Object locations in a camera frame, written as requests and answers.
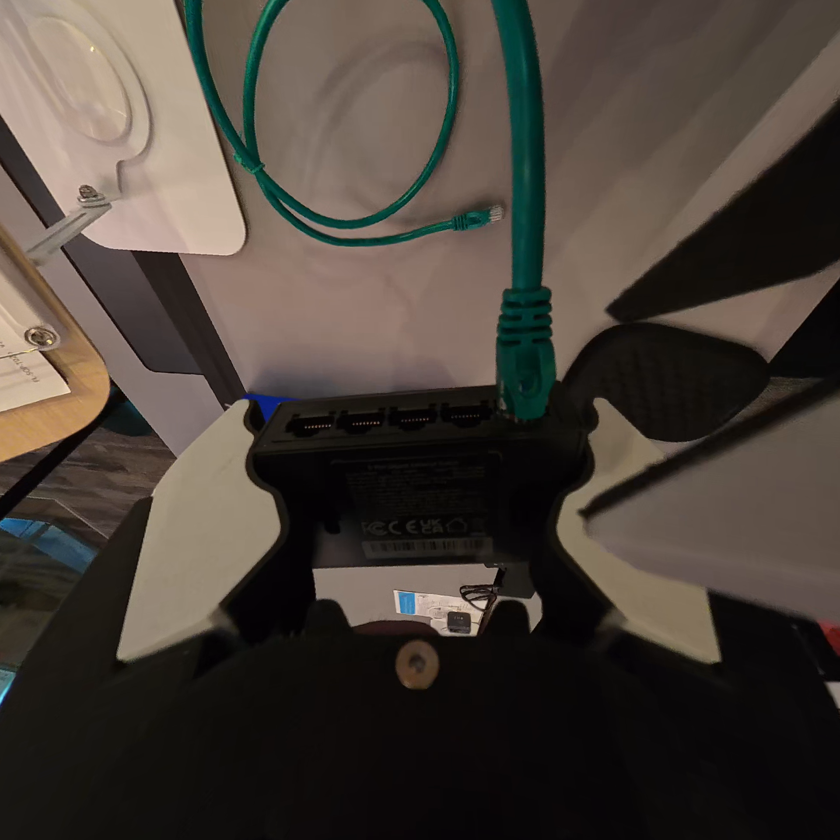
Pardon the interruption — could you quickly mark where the wooden sign board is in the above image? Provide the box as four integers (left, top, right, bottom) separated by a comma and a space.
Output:
0, 223, 111, 463

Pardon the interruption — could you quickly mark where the white sign stand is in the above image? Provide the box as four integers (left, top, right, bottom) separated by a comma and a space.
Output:
0, 0, 248, 263

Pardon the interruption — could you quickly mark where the white paper slip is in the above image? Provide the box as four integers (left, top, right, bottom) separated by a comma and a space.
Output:
392, 588, 487, 636

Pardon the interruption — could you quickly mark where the blue plastic bin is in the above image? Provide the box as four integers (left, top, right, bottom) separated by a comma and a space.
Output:
241, 392, 298, 427

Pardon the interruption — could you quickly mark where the black network switch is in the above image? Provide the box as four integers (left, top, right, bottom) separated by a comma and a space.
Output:
251, 382, 589, 569

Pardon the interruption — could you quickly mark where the green ethernet cable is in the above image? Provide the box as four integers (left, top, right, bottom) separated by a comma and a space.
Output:
182, 0, 559, 421

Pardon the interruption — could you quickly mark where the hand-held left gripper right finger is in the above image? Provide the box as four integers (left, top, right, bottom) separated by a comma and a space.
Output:
529, 398, 723, 664

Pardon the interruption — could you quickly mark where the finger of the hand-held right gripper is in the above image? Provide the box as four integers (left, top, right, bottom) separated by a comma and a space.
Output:
605, 98, 840, 324
579, 377, 840, 624

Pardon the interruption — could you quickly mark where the black quilted wrist rest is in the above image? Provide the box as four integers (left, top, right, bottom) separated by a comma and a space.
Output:
563, 323, 770, 442

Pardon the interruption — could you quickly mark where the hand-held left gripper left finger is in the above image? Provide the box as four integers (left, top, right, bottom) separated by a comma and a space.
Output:
117, 398, 316, 664

